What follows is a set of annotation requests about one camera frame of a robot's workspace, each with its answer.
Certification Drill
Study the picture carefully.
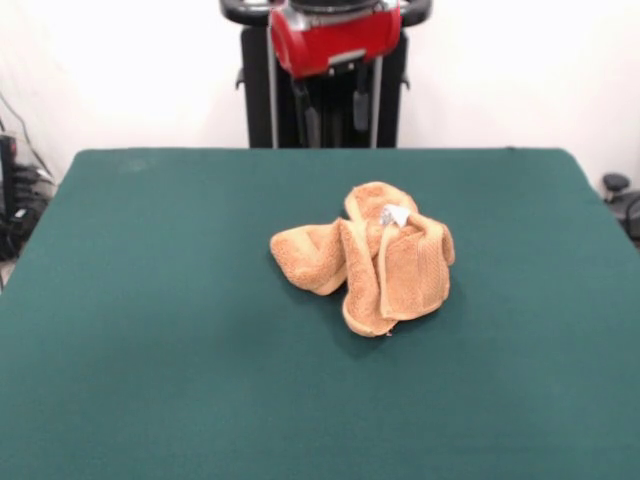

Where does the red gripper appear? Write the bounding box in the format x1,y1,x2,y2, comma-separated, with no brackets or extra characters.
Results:
269,4,404,147

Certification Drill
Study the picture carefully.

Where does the orange terry towel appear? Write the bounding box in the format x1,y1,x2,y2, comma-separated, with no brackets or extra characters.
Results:
269,181,457,337

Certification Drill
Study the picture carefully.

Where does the dark green table cloth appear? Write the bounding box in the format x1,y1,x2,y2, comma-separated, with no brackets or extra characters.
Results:
0,147,640,480

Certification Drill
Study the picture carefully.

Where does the black office chair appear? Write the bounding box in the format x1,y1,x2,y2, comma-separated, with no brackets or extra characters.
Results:
601,172,640,237

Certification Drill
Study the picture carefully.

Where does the black electronic box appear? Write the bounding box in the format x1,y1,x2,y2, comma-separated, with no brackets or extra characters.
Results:
0,132,20,200

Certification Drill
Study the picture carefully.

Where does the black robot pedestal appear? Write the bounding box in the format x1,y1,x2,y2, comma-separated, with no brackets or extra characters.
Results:
218,0,432,149

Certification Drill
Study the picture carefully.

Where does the black cable tangle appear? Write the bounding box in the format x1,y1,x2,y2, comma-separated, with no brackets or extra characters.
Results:
0,92,59,262

